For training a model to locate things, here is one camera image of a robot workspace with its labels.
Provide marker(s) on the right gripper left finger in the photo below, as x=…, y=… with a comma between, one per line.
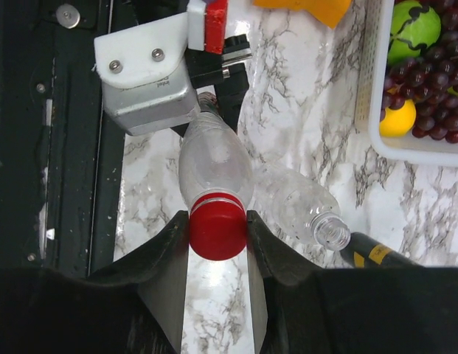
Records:
x=134, y=305

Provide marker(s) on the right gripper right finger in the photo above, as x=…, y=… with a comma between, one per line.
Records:
x=299, y=307

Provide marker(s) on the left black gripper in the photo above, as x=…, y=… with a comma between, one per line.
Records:
x=226, y=72

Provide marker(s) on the bottle with red label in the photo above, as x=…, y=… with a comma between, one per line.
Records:
x=213, y=158

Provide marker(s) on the clear plastic bottle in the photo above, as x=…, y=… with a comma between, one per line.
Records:
x=302, y=208

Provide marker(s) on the red bottle cap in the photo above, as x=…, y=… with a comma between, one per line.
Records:
x=218, y=230

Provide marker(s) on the black drink can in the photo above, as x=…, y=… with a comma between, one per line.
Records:
x=364, y=252

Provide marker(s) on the yellow snack bag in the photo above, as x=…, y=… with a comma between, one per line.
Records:
x=328, y=12

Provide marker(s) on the white plastic basket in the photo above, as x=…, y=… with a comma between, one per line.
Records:
x=370, y=91

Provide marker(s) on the small yellow lemon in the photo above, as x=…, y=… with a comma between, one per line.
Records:
x=397, y=123

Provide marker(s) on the green toy fruit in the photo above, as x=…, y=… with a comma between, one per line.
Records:
x=415, y=27

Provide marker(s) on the dark purple grapes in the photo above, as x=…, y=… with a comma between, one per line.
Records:
x=430, y=80

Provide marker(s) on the black table front rail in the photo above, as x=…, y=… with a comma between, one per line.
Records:
x=60, y=154

